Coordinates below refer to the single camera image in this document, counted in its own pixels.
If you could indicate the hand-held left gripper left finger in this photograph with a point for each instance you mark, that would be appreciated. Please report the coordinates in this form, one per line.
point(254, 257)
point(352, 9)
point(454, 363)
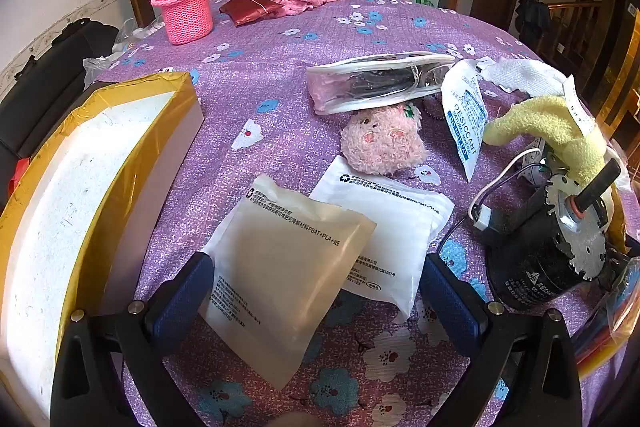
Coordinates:
point(182, 302)

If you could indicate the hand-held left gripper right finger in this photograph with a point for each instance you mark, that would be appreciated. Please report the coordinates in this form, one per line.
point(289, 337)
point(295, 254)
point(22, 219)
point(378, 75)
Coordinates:
point(450, 302)

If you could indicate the beige printed mailer bag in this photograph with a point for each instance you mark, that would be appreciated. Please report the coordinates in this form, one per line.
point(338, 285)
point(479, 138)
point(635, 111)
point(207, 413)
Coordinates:
point(285, 267)

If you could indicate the white printed mailer bag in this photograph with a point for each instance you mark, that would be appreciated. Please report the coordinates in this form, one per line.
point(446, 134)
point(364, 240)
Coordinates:
point(400, 232)

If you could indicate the black electric motor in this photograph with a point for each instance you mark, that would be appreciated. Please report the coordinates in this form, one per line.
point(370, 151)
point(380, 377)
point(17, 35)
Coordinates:
point(540, 247)

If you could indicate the white foam box yellow tape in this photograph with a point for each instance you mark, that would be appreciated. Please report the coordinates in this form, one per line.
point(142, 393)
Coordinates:
point(65, 207)

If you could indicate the clear bag of coloured items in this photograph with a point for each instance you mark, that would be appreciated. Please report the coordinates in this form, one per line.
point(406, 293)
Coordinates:
point(610, 317)

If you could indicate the pink plush toy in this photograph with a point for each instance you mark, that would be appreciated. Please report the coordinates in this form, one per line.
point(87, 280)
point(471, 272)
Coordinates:
point(382, 142)

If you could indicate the white desiccant packet blue print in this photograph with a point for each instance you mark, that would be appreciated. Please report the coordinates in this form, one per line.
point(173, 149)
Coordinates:
point(465, 117)

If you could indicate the clear pencil case pink trim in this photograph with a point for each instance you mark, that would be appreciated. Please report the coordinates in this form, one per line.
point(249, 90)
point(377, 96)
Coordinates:
point(370, 82)

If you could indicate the white towel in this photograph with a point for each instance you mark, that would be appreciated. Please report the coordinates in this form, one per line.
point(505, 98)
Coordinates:
point(525, 74)

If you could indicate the purple floral tablecloth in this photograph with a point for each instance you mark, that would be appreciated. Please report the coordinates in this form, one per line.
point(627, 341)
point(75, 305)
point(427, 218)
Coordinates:
point(280, 67)

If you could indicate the black chair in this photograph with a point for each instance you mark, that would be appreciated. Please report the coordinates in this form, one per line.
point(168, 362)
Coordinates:
point(45, 82)

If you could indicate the clear plastic bag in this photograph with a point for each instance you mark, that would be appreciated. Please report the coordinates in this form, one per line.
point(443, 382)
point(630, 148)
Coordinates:
point(130, 37)

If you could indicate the pink knitted basket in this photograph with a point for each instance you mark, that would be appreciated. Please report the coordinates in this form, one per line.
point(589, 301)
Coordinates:
point(186, 14)

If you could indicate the wooden stair railing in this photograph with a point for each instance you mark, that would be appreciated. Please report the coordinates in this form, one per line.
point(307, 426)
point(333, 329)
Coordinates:
point(575, 32)

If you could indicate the dark red pouch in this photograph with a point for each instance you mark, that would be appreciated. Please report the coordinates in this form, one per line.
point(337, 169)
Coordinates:
point(250, 9)

